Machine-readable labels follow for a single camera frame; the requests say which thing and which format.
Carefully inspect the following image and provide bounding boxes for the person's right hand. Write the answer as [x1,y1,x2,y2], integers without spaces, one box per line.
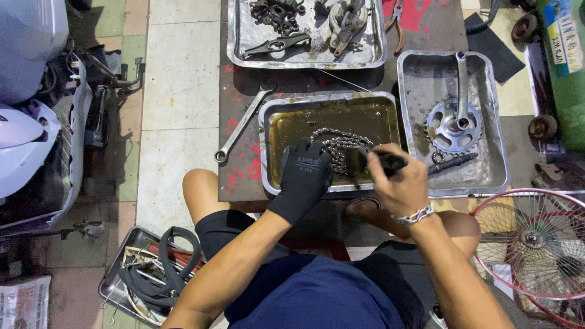
[366,143,431,218]

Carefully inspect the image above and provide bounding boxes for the rusty small wheel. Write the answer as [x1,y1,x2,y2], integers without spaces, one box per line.
[527,114,558,142]
[510,12,539,44]

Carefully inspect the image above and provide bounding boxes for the person's blue shirt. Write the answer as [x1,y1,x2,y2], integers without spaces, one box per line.
[224,253,405,329]

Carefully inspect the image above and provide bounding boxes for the metal floor tray with scraps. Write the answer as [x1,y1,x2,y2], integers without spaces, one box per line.
[98,225,207,328]

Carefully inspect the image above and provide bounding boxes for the white scooter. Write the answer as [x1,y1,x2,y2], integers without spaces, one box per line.
[0,0,95,231]

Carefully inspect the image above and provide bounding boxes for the black rubber mat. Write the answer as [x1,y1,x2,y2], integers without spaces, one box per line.
[463,11,527,84]

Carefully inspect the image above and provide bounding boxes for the folded newspaper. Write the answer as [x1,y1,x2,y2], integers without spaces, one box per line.
[0,275,52,329]

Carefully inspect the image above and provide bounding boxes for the silver crankset with chainring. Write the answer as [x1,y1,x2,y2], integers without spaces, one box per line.
[424,51,483,154]

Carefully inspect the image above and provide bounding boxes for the long silver wrench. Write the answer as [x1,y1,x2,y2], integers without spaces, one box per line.
[213,86,276,165]

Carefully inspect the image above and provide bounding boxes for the black inner tube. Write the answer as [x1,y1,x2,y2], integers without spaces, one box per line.
[117,226,203,317]

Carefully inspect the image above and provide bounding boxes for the metal tray with crank parts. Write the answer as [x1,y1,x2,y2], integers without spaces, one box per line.
[396,49,511,197]

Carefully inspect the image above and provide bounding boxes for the metal tray with brown oil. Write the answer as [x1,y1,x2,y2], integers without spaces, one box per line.
[258,91,403,196]

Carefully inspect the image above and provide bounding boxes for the red rimmed spoked bicycle wheel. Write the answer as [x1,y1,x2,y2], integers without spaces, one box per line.
[470,188,585,329]

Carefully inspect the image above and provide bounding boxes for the metal tray with small parts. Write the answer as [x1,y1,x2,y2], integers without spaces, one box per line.
[226,0,388,70]

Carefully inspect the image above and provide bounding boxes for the grey bicycle chain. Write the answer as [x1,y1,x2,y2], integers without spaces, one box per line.
[309,127,374,177]

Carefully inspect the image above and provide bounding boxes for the black axle spindle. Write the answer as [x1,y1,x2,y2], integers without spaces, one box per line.
[427,152,480,175]

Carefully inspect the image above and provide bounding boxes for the green gas cylinder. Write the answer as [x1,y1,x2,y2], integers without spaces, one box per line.
[536,0,585,154]

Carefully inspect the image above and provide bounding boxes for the black scooter stand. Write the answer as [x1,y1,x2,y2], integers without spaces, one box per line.
[69,45,146,148]

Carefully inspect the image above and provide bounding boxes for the greasy grey metal bracket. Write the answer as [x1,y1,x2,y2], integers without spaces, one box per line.
[314,0,371,58]

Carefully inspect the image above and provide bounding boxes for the pile of dark nuts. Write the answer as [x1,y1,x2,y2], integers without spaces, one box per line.
[249,0,307,37]

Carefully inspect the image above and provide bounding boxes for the person's left hand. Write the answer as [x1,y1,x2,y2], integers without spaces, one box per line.
[267,137,335,227]

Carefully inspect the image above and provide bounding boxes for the small grey floor tool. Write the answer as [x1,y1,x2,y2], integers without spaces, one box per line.
[58,219,107,241]

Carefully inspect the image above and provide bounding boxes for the black brush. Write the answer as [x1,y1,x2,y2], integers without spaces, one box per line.
[343,146,410,180]

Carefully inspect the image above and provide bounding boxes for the silver chain bracelet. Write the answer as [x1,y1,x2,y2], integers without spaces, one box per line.
[396,203,435,226]

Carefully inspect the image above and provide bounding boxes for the dark flat metal lever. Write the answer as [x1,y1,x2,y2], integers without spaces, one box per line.
[241,32,313,59]

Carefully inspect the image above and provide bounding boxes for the red handled pliers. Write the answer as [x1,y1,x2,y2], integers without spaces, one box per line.
[385,0,406,57]

